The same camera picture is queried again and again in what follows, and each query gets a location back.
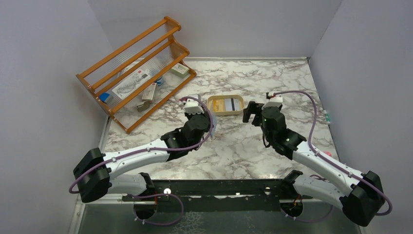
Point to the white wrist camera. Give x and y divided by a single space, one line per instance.
274 101
192 107

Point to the tan leather card holder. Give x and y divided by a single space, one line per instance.
213 129

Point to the blue white round jar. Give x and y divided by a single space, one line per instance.
160 81

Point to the orange wooden rack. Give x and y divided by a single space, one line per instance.
155 49

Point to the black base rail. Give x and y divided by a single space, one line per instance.
218 195

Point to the white printed packet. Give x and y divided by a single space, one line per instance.
129 84

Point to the white card with dark stripe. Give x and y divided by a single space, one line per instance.
232 104

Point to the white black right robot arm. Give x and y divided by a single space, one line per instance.
358 195

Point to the grey olive small object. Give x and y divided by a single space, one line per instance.
142 106

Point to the gold credit card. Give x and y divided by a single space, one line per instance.
218 105

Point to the beige oval tray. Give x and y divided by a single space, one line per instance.
225 113

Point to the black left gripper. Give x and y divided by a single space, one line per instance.
189 116

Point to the blue grey eraser block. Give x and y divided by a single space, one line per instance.
104 97

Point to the green white small tube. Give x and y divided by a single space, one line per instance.
327 117

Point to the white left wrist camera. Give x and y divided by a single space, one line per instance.
192 107

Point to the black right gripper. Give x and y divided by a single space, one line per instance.
254 108

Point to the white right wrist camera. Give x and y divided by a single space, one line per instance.
274 101

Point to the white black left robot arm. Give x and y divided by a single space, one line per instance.
99 173

